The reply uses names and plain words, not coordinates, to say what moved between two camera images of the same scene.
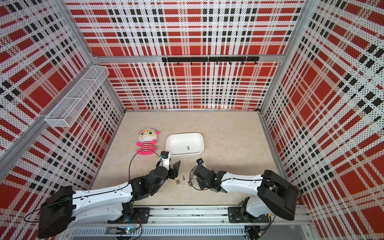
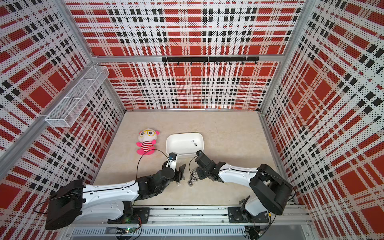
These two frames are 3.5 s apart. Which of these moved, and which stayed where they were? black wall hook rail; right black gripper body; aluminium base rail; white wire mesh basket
Moved: right black gripper body
Stayed: black wall hook rail; aluminium base rail; white wire mesh basket
